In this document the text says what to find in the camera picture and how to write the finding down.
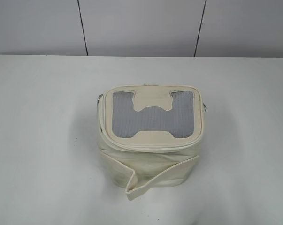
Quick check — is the cream insulated lunch bag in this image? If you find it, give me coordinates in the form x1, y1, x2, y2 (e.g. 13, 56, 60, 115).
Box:
97, 85, 205, 200

